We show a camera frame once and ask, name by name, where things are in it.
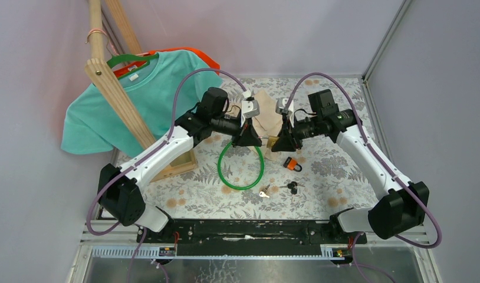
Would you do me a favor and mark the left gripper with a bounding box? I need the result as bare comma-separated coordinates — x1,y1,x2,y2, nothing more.
209,113,262,148

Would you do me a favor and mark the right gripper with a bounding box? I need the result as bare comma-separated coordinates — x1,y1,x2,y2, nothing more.
271,113,321,153

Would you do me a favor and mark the brass padlock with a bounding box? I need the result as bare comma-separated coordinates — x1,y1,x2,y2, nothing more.
260,136,279,149

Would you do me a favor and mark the green cable lock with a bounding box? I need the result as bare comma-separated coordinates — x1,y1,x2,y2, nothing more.
216,141,266,191

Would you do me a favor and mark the orange black small lock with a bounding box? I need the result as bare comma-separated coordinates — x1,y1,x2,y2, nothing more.
282,157,302,172

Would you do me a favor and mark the black-headed key bunch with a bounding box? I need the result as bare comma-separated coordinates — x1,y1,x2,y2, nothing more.
281,181,304,202

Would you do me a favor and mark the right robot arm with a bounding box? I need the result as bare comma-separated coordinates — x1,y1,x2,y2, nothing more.
271,90,429,243

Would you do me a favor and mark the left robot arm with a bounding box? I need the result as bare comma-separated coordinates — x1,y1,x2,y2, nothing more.
98,87,261,242

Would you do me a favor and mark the folded beige cloth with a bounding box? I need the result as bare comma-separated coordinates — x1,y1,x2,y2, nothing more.
230,90,294,161

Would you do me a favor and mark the floral table mat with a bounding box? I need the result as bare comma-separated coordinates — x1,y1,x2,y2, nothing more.
100,77,397,221

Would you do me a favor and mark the orange garment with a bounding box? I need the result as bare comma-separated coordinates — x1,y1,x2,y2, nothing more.
113,47,221,111

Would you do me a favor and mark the green clothes hanger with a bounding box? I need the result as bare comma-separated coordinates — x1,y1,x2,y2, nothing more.
107,52,159,78

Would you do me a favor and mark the teal t-shirt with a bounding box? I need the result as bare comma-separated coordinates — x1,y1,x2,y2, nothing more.
61,50,222,157

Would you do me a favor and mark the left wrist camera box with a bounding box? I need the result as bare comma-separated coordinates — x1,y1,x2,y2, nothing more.
241,97,260,119

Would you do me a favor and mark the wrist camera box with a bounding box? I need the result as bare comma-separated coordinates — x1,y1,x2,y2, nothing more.
275,98,294,119
241,97,260,119

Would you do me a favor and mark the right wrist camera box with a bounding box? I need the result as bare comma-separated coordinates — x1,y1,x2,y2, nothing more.
275,98,294,119

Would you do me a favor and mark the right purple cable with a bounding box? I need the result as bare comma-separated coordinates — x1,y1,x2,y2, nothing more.
282,72,443,283

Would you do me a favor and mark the purple cable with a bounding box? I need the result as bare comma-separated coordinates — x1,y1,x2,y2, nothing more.
86,68,252,283
282,72,443,283

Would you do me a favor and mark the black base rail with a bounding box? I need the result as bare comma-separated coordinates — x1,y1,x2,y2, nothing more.
137,219,367,256

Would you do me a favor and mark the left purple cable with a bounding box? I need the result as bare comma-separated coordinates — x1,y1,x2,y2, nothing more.
86,68,252,283

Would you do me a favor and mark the wooden rack frame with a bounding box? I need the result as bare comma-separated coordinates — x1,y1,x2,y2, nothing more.
84,0,199,182

